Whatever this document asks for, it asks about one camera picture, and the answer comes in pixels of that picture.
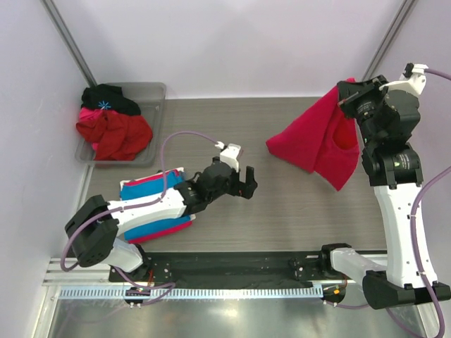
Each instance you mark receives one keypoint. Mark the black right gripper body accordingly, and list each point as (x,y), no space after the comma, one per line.
(362,104)

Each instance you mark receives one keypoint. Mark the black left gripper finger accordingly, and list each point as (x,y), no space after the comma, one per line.
(250,183)
(238,186)

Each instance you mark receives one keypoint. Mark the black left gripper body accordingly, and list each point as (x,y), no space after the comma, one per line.
(230,185)

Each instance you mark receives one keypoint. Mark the crimson pink t-shirt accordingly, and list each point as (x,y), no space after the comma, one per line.
(321,140)

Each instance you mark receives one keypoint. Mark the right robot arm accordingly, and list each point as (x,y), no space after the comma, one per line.
(386,114)

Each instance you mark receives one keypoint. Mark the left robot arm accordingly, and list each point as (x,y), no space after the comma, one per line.
(94,231)

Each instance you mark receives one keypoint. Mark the folded pink t-shirt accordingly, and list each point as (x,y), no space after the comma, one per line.
(155,237)

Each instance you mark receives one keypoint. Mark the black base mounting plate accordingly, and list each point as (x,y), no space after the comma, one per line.
(180,267)

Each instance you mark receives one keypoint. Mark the grey plastic bin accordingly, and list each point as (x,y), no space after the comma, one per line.
(151,98)

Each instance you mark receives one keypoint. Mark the dark red t-shirt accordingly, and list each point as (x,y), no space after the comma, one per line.
(115,136)

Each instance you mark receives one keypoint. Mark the black t-shirt with blue print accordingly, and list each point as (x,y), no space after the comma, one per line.
(109,97)

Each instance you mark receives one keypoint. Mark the pink t-shirt in bin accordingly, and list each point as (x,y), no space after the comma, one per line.
(88,114)

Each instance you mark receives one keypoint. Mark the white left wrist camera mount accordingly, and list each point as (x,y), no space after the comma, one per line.
(229,154)

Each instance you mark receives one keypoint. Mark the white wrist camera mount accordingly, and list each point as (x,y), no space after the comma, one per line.
(410,79)
(229,154)

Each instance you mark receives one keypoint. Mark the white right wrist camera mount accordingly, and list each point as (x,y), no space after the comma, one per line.
(410,79)

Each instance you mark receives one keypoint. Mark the slotted white cable duct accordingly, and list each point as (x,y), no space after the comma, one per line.
(122,292)

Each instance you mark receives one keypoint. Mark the right aluminium frame post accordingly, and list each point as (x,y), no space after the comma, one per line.
(401,16)

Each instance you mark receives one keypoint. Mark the aluminium frame post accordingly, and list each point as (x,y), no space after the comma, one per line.
(401,16)
(67,38)

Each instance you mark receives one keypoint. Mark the aluminium front rail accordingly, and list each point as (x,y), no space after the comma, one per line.
(97,274)

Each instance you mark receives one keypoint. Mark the left aluminium frame post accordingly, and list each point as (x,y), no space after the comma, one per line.
(67,38)

